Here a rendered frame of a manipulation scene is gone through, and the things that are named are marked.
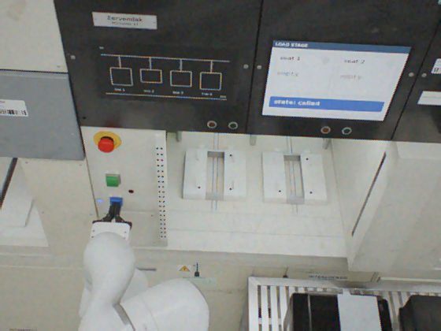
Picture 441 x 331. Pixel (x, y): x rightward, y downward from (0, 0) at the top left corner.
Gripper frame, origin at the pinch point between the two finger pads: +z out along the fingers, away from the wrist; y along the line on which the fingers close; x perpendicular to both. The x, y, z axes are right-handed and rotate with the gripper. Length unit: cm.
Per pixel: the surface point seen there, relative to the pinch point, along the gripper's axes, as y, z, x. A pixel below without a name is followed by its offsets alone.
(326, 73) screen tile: 49, 2, 50
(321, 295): 58, -17, -11
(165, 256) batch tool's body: 13.2, 2.5, -27.3
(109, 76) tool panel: 2.6, 2.4, 46.4
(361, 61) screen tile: 56, 2, 54
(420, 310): 90, -14, -24
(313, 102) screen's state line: 48, 2, 42
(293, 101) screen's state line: 43, 2, 42
